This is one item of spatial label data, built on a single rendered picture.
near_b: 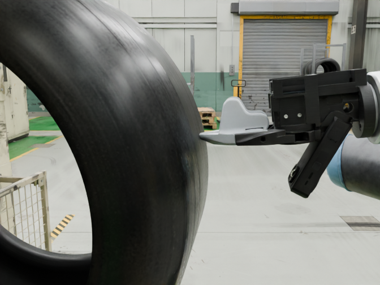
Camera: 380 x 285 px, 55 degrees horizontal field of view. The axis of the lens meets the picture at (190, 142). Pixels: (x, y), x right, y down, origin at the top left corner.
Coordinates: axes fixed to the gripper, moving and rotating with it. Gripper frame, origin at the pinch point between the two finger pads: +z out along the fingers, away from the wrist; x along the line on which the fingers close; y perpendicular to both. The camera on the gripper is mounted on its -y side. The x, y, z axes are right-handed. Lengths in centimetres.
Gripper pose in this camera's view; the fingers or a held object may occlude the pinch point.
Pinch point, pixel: (210, 140)
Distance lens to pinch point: 49.3
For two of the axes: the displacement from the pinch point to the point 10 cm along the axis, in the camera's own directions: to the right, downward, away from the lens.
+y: -1.2, -9.8, -1.6
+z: -9.8, 0.9, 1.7
